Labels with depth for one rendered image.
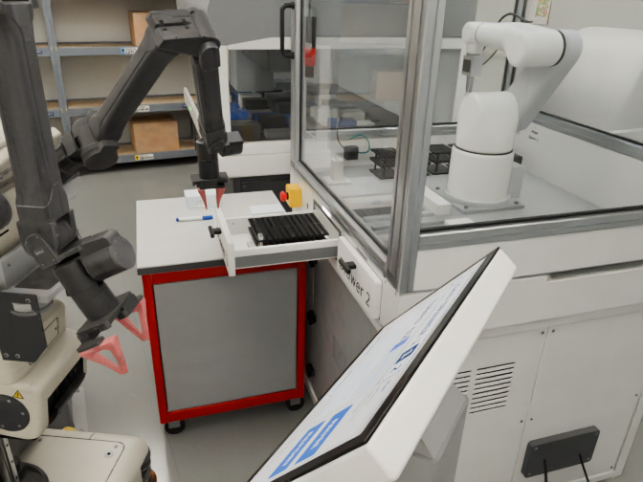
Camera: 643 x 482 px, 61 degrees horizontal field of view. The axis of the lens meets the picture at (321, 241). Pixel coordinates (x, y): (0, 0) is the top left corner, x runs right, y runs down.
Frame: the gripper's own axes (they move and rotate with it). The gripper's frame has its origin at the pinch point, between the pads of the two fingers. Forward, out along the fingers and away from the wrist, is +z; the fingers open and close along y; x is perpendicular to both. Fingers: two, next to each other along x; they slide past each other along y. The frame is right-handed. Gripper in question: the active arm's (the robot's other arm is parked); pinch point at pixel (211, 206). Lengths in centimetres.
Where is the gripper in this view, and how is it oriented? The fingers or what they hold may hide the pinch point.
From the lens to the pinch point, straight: 163.2
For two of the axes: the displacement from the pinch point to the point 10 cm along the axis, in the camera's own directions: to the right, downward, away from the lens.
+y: 9.6, -1.2, 2.6
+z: -0.1, 9.0, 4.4
